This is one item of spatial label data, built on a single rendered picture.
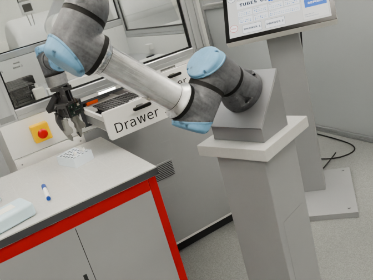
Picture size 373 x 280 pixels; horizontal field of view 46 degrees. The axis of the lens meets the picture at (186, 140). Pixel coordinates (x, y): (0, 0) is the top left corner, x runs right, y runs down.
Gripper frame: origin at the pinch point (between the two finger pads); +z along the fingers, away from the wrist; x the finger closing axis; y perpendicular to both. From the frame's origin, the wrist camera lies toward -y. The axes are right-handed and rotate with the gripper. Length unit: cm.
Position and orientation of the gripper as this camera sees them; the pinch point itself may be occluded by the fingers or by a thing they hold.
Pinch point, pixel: (74, 135)
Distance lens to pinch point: 173.5
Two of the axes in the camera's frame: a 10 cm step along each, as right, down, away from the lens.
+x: 6.4, -4.2, 6.4
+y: 7.2, 0.5, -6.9
